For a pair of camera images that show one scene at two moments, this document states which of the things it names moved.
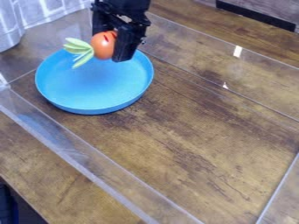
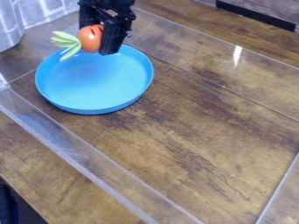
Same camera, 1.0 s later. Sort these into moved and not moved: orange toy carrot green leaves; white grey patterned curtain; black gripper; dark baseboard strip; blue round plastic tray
Moved: black gripper; orange toy carrot green leaves
Not moved: dark baseboard strip; white grey patterned curtain; blue round plastic tray
